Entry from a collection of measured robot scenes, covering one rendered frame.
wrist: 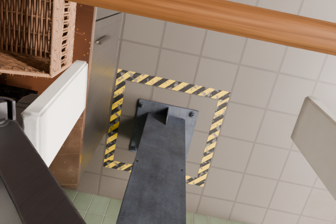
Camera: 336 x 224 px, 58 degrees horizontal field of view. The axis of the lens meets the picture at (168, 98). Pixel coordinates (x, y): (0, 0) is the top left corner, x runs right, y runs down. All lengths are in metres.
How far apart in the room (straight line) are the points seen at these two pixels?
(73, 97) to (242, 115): 1.51
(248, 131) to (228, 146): 0.13
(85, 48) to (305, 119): 0.84
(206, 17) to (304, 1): 1.32
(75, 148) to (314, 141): 0.98
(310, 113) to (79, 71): 0.13
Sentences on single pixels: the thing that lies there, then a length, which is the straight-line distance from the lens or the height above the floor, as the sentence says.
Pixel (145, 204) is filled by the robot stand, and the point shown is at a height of 0.73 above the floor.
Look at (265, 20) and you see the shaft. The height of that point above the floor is 1.20.
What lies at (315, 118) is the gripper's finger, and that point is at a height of 1.34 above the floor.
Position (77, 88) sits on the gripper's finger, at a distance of 0.16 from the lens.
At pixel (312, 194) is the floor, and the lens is 2.00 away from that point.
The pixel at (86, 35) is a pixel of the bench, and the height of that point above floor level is 0.58.
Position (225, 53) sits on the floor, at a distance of 1.54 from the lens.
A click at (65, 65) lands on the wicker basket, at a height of 0.63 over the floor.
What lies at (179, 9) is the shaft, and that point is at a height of 1.20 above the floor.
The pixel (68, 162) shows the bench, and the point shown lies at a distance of 1.15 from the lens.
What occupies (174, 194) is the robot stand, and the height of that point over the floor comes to 0.65.
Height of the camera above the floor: 1.49
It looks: 70 degrees down
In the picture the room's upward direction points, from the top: 172 degrees counter-clockwise
